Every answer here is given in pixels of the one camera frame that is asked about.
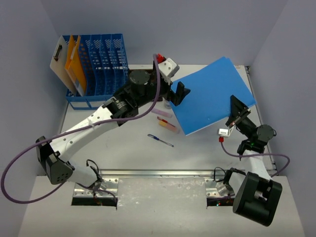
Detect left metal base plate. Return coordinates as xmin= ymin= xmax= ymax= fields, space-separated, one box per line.
xmin=73 ymin=177 xmax=119 ymax=198

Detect metal base plate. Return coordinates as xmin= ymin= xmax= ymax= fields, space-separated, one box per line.
xmin=73 ymin=177 xmax=119 ymax=198
xmin=204 ymin=178 xmax=235 ymax=198

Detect dark brown wooden organizer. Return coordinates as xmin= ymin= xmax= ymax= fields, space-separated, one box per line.
xmin=128 ymin=68 xmax=163 ymax=102

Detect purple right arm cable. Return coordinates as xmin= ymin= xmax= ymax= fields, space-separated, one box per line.
xmin=218 ymin=137 xmax=291 ymax=177

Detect blue ballpoint pen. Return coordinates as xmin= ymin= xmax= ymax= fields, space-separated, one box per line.
xmin=147 ymin=134 xmax=174 ymax=147

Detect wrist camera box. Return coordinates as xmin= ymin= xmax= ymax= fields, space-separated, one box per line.
xmin=218 ymin=127 xmax=234 ymax=137
xmin=157 ymin=54 xmax=180 ymax=80

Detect small clear round container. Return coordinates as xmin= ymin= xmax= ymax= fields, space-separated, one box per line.
xmin=164 ymin=100 xmax=171 ymax=109

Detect blue plastic file rack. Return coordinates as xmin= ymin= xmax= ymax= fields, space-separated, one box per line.
xmin=66 ymin=34 xmax=128 ymax=110

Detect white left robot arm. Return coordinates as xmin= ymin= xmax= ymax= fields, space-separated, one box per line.
xmin=37 ymin=70 xmax=190 ymax=194

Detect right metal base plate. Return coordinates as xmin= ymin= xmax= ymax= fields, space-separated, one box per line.
xmin=204 ymin=178 xmax=235 ymax=198

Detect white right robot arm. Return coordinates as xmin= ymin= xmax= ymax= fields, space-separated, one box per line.
xmin=219 ymin=95 xmax=282 ymax=227

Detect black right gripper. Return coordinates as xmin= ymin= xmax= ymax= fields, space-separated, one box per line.
xmin=225 ymin=95 xmax=255 ymax=141

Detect orange binder folder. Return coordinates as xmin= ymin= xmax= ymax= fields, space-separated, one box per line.
xmin=64 ymin=35 xmax=87 ymax=96

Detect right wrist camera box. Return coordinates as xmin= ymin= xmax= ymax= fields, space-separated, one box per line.
xmin=218 ymin=127 xmax=234 ymax=137

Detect blue folder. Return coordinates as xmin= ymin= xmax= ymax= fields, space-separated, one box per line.
xmin=171 ymin=57 xmax=256 ymax=136

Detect metal rail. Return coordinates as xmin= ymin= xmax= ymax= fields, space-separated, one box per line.
xmin=97 ymin=168 xmax=247 ymax=177

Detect white clipboard with metal clip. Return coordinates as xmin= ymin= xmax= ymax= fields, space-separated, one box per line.
xmin=50 ymin=36 xmax=77 ymax=94

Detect pink eraser stick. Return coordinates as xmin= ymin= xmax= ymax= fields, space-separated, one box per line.
xmin=151 ymin=109 xmax=172 ymax=118

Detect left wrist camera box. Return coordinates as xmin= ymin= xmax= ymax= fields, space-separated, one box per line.
xmin=157 ymin=54 xmax=180 ymax=80

